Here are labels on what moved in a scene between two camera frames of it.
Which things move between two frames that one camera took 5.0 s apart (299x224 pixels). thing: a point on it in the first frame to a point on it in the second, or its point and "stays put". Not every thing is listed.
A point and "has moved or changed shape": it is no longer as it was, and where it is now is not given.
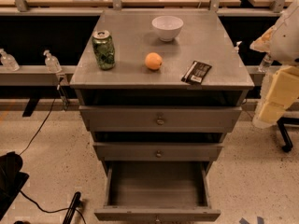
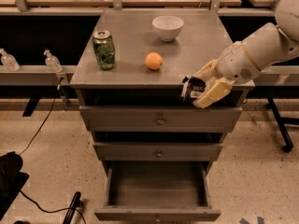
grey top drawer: x=161 y=119 stays put
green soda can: x=105 y=49 stays put
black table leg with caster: x=281 y=121 stays put
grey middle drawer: x=158 y=151 stays put
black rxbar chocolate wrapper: x=196 y=72 has moved or changed shape
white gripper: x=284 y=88 to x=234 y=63
